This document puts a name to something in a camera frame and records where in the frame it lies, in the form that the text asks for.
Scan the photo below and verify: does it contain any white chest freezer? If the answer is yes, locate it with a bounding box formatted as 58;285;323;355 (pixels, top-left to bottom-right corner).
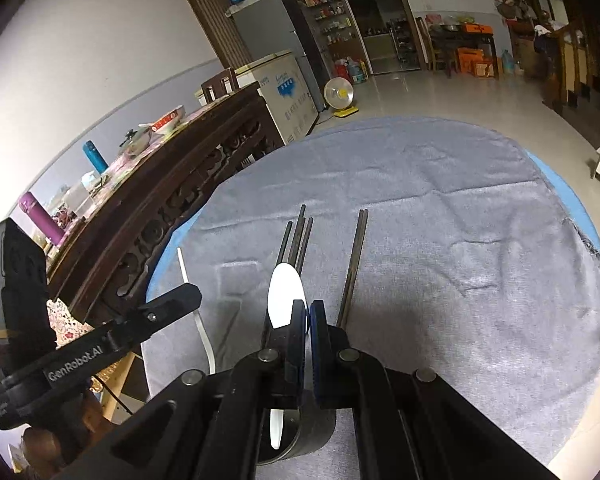
235;50;321;145

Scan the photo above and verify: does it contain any red and white bowl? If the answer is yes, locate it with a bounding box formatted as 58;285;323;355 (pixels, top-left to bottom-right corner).
150;105;187;133

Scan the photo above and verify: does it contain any dark wooden chair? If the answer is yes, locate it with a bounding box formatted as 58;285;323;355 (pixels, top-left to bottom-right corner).
201;67;239;106

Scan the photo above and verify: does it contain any grey table cloth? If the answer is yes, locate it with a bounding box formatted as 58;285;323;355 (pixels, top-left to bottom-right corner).
142;117;600;480

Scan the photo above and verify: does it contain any metal pot with lid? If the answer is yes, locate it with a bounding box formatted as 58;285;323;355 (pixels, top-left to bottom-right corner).
117;127;153;157

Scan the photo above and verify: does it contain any purple bottle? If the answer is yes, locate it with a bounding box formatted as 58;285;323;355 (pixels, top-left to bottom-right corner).
19;191;66;246

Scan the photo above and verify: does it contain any shelf with goods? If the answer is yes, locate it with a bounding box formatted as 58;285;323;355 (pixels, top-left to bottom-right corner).
300;0;371;81

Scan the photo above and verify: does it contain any wooden side table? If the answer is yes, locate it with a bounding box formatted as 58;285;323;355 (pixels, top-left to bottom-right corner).
422;17;501;78

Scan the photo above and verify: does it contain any carved dark wooden table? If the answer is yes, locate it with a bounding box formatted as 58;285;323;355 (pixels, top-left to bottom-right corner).
45;81;286;326

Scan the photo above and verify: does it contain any blue bottle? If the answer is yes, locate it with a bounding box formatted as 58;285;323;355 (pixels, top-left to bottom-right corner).
82;141;108;173

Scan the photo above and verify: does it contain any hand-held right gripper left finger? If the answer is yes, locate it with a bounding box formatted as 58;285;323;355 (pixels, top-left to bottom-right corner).
105;299;311;480

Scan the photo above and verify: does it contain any grey refrigerator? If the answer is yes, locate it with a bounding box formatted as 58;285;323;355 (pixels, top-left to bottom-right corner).
225;0;331;111

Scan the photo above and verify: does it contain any brown wooden door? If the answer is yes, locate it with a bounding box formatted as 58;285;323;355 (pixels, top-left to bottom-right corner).
171;0;253;73

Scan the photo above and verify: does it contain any white floor fan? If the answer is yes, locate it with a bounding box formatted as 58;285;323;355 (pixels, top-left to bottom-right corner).
323;77;361;118

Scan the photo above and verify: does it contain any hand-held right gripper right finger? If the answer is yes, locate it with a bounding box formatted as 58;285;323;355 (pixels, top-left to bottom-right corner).
310;300;561;480

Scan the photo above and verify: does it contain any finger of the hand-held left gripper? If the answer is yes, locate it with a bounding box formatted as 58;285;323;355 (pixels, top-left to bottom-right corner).
137;282;203;333

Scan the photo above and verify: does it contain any black cylindrical utensil holder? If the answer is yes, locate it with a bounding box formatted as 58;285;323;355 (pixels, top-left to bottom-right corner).
257;390;337;466

